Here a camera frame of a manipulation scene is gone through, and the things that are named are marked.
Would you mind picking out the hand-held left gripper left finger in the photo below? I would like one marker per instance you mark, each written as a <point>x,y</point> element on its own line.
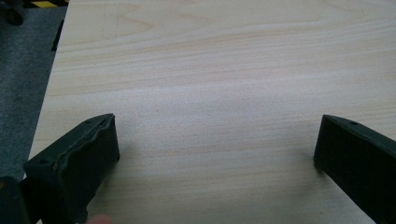
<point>74,161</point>

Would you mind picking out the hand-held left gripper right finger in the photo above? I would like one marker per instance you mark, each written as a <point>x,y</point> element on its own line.
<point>358,161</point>

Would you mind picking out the small dark floor object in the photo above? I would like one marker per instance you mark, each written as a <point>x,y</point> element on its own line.
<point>12,15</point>

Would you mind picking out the yellow-black striped stand base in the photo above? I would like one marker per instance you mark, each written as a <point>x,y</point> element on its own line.
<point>43,3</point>

